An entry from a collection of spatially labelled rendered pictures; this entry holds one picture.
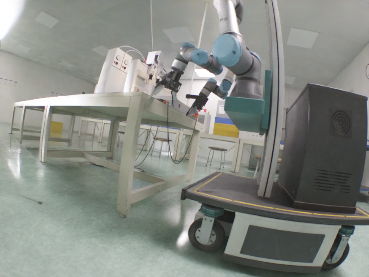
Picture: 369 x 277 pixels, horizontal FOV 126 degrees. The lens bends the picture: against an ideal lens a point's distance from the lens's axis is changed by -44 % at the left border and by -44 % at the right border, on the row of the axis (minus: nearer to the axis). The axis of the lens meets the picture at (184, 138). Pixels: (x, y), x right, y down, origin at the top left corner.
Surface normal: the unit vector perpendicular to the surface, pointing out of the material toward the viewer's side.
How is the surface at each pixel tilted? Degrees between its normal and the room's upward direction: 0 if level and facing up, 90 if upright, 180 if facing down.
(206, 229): 90
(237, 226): 90
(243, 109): 90
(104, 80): 90
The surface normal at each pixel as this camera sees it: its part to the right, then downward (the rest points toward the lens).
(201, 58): 0.54, 0.50
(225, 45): -0.73, 0.01
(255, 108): -0.40, -0.07
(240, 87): -0.59, -0.40
